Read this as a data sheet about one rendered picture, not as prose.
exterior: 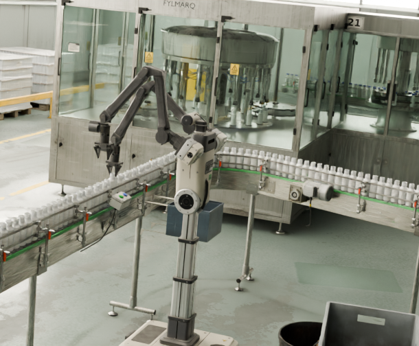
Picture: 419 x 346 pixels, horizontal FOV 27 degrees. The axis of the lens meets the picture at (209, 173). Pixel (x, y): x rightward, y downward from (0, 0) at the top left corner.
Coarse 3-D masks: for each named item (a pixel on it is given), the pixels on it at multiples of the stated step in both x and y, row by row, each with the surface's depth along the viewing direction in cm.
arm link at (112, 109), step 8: (144, 72) 488; (136, 80) 493; (144, 80) 493; (128, 88) 496; (136, 88) 495; (120, 96) 498; (128, 96) 497; (112, 104) 501; (120, 104) 499; (104, 112) 502; (112, 112) 501
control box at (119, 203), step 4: (120, 192) 546; (116, 196) 537; (124, 196) 543; (128, 196) 546; (112, 200) 538; (116, 200) 537; (120, 200) 536; (124, 200) 537; (128, 200) 545; (112, 204) 538; (116, 204) 537; (120, 204) 536; (124, 204) 541; (128, 204) 549; (116, 208) 538; (120, 208) 537; (112, 216) 547; (108, 220) 548; (112, 220) 544; (104, 224) 549; (104, 228) 550; (108, 228) 545; (92, 244) 535
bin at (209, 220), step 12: (156, 204) 604; (168, 204) 597; (216, 204) 617; (168, 216) 598; (180, 216) 595; (204, 216) 589; (216, 216) 604; (168, 228) 599; (180, 228) 596; (204, 228) 590; (216, 228) 608; (204, 240) 592
